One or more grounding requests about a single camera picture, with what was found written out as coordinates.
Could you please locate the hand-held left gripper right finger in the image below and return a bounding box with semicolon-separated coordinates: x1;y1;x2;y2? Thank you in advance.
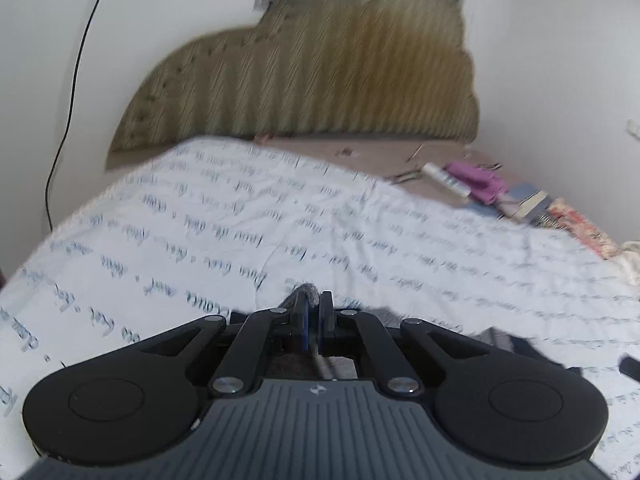
319;291;497;399

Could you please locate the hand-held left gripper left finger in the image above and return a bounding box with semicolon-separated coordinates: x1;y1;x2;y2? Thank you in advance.
140;292;311;399

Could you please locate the cream quilt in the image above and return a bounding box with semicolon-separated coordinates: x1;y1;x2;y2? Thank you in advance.
619;240;640;287

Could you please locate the white script-print blanket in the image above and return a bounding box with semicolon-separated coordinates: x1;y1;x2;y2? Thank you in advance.
0;136;640;480

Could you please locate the floral red cloth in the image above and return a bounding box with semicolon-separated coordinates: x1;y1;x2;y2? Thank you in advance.
547;197;622;261

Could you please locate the white tube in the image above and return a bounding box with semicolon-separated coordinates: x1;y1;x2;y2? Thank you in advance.
420;162;474;202

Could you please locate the blue folded cloth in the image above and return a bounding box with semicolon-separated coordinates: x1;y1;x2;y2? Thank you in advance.
495;182;552;222

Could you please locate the purple cloth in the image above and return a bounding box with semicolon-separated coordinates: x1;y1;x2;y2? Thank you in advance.
445;160;507;207

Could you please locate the olive padded headboard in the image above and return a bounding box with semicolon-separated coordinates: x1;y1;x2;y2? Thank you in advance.
105;0;482;170

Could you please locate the black power cable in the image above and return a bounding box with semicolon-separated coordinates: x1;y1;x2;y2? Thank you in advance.
45;0;119;233

